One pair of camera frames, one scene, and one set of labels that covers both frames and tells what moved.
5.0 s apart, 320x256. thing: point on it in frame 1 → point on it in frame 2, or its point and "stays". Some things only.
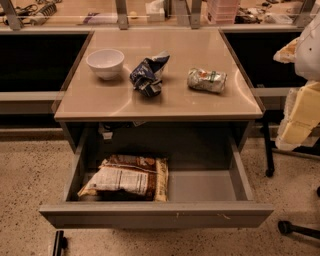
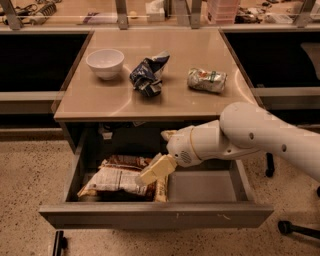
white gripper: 309,53 → 181,146
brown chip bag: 130,176 stays
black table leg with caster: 268,146 stays
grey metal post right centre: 195,19 stays
